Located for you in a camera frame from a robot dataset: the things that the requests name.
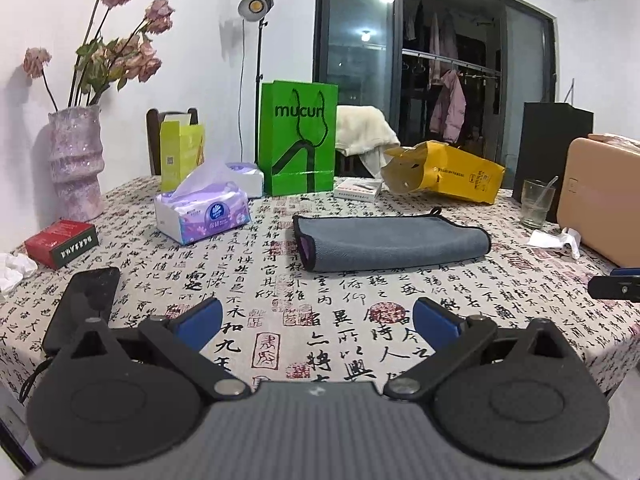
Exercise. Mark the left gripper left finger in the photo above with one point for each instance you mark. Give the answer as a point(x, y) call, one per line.
point(118, 396)

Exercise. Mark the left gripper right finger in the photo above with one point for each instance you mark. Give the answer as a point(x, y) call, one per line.
point(518, 397)

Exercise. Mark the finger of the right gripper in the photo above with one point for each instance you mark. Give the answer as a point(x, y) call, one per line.
point(620, 284)

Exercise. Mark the grey microfibre towel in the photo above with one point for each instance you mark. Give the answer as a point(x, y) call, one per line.
point(350, 244)

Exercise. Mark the crumpled white tissue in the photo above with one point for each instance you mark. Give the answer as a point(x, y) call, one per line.
point(568, 240)

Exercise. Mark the beige case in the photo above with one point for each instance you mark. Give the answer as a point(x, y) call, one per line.
point(600, 196)

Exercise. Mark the black smartphone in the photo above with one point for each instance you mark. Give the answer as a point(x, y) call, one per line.
point(89, 294)

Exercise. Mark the clear drinking glass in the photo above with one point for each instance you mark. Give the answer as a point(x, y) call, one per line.
point(536, 200)

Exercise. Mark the crumpled tissue at left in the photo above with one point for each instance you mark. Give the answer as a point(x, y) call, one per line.
point(13, 270)

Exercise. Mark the red green small box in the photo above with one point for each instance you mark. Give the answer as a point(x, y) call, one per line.
point(61, 243)

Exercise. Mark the black speaker box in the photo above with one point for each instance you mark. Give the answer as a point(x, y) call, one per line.
point(548, 129)

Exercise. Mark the calligraphy print tablecloth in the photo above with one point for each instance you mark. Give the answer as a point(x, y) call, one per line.
point(282, 322)

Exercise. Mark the purple tissue pack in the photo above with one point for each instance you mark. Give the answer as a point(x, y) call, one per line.
point(214, 208)

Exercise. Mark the yellow paper bag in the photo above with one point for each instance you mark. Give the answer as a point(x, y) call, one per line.
point(440, 168)

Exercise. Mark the pink jacket on rack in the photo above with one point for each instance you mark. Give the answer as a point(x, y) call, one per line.
point(449, 111)

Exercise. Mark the purple ceramic vase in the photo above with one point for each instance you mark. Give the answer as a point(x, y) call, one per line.
point(76, 160)

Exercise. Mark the small white tissue pack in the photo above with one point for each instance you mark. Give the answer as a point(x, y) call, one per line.
point(248, 177)

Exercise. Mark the lime green carton box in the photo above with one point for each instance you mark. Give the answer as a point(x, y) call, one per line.
point(181, 151)

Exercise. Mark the white red flat box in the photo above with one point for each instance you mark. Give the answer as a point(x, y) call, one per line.
point(365, 190)

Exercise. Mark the dark wooden chair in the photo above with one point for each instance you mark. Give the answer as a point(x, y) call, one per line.
point(153, 121)

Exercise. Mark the cream cloth on chair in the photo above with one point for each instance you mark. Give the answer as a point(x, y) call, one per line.
point(363, 131)

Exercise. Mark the metal clothes rack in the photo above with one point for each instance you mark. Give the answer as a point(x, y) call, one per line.
point(451, 61)

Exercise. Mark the green mucun paper bag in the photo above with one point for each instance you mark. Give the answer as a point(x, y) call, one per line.
point(297, 135)

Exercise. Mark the dried pink roses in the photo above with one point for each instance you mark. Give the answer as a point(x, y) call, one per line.
point(101, 64)

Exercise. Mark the studio lamp on stand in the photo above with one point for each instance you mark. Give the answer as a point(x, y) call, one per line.
point(255, 11)

